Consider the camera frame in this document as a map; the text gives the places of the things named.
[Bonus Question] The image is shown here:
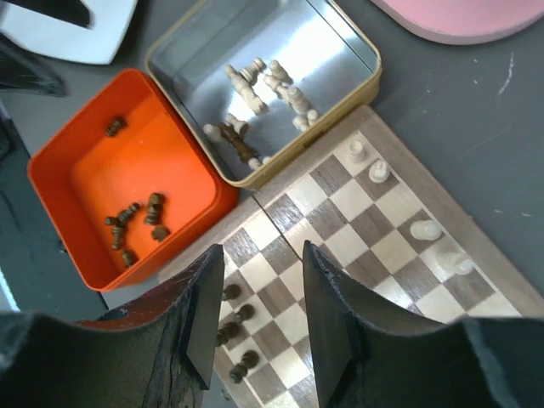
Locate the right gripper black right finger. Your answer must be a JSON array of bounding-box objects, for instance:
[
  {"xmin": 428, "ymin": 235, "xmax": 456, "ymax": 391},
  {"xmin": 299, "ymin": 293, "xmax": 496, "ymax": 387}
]
[{"xmin": 303, "ymin": 242, "xmax": 543, "ymax": 407}]

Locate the white knight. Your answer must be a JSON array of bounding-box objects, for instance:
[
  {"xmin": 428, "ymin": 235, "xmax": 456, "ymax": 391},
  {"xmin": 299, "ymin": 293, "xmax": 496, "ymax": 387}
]
[{"xmin": 368, "ymin": 159, "xmax": 390, "ymax": 184}]

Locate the dark pawn placed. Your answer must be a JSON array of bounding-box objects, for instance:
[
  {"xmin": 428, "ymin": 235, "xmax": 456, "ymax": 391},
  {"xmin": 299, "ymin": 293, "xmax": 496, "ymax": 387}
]
[
  {"xmin": 234, "ymin": 304, "xmax": 255, "ymax": 324},
  {"xmin": 222, "ymin": 284, "xmax": 241, "ymax": 302},
  {"xmin": 215, "ymin": 321, "xmax": 240, "ymax": 347},
  {"xmin": 229, "ymin": 350, "xmax": 259, "ymax": 383}
]

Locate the dark knight in orange tin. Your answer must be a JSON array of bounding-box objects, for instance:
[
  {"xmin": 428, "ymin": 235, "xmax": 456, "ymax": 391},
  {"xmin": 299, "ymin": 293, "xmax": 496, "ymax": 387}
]
[{"xmin": 144, "ymin": 193, "xmax": 165, "ymax": 225}]

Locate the wooden chess board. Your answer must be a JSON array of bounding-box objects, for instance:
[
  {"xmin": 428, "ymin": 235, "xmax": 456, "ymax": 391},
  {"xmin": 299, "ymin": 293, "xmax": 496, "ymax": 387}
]
[{"xmin": 158, "ymin": 106, "xmax": 543, "ymax": 407}]

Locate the pink three-tier shelf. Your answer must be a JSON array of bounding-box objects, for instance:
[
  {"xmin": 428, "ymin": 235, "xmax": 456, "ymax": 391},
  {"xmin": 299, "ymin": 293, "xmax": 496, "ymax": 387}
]
[{"xmin": 372, "ymin": 0, "xmax": 543, "ymax": 45}]

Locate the white paper sheet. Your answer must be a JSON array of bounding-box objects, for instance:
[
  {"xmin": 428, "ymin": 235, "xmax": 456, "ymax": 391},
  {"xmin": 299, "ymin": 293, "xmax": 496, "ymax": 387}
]
[{"xmin": 1, "ymin": 0, "xmax": 138, "ymax": 65}]

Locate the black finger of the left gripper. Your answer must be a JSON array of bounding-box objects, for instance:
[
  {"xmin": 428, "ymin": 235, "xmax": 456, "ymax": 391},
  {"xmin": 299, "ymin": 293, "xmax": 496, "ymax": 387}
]
[{"xmin": 1, "ymin": 34, "xmax": 67, "ymax": 97}]

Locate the white king in tin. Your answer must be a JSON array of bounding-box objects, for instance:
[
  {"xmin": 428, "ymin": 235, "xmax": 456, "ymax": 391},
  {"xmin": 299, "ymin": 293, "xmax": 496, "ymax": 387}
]
[{"xmin": 224, "ymin": 65, "xmax": 267, "ymax": 115}]

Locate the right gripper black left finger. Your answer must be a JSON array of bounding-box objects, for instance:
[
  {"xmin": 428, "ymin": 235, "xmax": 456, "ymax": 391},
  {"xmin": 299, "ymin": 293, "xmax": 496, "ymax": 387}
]
[{"xmin": 1, "ymin": 244, "xmax": 224, "ymax": 407}]

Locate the orange tin box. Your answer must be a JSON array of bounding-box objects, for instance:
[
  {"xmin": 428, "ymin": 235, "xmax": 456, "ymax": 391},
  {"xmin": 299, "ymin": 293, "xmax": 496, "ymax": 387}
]
[{"xmin": 28, "ymin": 69, "xmax": 239, "ymax": 292}]

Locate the dark king in beige tin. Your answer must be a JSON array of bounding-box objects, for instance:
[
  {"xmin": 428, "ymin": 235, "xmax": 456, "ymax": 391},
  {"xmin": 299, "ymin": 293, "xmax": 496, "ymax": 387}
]
[{"xmin": 218, "ymin": 123, "xmax": 259, "ymax": 164}]

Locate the white pawn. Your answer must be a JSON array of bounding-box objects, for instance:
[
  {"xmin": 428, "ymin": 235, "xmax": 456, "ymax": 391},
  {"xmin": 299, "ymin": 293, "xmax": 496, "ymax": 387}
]
[{"xmin": 348, "ymin": 139, "xmax": 366, "ymax": 163}]

